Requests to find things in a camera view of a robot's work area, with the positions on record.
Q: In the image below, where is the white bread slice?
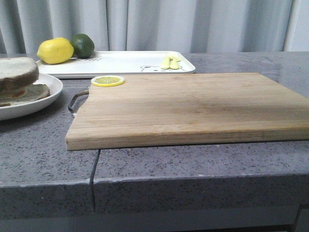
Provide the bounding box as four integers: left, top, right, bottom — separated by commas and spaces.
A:
0, 57, 39, 91

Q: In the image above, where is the bottom bread slice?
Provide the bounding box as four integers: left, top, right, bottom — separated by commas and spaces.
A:
0, 84, 50, 107

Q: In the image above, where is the white rectangular tray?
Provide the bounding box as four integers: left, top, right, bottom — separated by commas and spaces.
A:
37, 51, 196, 79

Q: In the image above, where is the yellow lemon slice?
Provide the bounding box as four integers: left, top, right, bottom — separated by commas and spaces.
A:
91, 75, 125, 87

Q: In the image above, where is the pale yellow bean piece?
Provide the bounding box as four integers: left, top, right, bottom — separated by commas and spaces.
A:
169, 56, 181, 70

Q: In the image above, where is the metal cutting board handle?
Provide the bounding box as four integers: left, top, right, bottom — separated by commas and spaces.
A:
68, 86, 90, 117

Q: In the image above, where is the green lime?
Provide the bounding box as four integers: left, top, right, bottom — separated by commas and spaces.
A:
70, 33, 95, 58

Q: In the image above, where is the white round plate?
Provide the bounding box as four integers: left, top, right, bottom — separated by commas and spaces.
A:
0, 73, 63, 121

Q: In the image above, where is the wooden cutting board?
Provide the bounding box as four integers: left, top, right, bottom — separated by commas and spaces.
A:
66, 73, 309, 151

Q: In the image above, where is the fried egg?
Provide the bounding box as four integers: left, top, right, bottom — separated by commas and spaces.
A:
8, 87, 27, 98

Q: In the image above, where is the grey curtain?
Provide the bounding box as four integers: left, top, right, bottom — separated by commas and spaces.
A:
0, 0, 309, 54

